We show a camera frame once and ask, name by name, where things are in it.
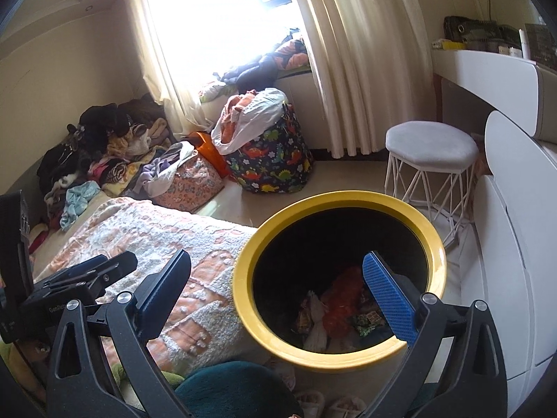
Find white rounded cabinet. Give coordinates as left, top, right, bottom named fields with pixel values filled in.
left=457, top=111, right=557, bottom=410

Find teal cushion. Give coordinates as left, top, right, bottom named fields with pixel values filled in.
left=174, top=360, right=301, bottom=418

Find grey bed headboard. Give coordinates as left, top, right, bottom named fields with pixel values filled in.
left=0, top=152, right=48, bottom=210

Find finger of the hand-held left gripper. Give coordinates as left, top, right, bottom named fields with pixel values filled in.
left=32, top=253, right=109, bottom=290
left=44, top=253, right=138, bottom=304

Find pink patterned fabric bag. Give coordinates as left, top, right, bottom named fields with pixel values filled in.
left=152, top=152, right=226, bottom=210

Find light blue cloth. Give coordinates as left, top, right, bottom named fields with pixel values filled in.
left=60, top=181, right=102, bottom=231

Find orange towel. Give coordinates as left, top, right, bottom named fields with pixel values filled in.
left=220, top=91, right=262, bottom=144

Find window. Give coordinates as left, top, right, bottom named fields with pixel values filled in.
left=143, top=0, right=305, bottom=92

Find dinosaur print laundry bag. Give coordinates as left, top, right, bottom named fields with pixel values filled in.
left=226, top=104, right=315, bottom=193

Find peach patterned blanket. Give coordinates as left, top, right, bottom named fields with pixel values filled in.
left=35, top=196, right=257, bottom=373

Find yellow rimmed trash bin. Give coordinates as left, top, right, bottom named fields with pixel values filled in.
left=233, top=192, right=448, bottom=373

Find white vanity desk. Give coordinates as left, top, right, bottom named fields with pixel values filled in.
left=431, top=48, right=557, bottom=140

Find purple patterned snack wrapper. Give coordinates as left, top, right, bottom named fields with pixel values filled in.
left=352, top=311, right=386, bottom=337

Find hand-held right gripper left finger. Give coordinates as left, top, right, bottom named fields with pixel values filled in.
left=46, top=250, right=192, bottom=418

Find white grey garment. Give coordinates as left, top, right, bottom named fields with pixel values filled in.
left=135, top=141, right=194, bottom=196

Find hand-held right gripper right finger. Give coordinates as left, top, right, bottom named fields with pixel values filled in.
left=361, top=250, right=508, bottom=418

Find orange bag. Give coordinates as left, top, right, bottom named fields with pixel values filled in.
left=189, top=131, right=231, bottom=179

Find wide cream curtain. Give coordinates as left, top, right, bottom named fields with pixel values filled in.
left=285, top=0, right=436, bottom=157

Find pile of clothes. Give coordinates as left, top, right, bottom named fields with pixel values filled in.
left=37, top=102, right=179, bottom=201

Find narrow cream curtain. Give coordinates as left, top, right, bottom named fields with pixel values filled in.
left=124, top=0, right=210, bottom=138

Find green plush cloth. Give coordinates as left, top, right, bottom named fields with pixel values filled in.
left=111, top=361, right=186, bottom=390

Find clothes on window sill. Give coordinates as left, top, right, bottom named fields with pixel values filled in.
left=198, top=28, right=311, bottom=103

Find dark handbag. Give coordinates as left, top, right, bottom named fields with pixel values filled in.
left=444, top=16, right=523, bottom=53

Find red white cloth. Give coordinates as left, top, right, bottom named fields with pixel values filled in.
left=28, top=224, right=50, bottom=253

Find white round stool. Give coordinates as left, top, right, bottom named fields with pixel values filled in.
left=385, top=121, right=479, bottom=245

